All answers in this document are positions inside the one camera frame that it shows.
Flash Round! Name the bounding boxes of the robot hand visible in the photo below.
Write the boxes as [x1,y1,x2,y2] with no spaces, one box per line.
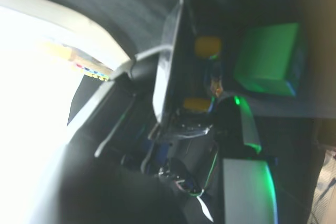
[60,47,279,224]

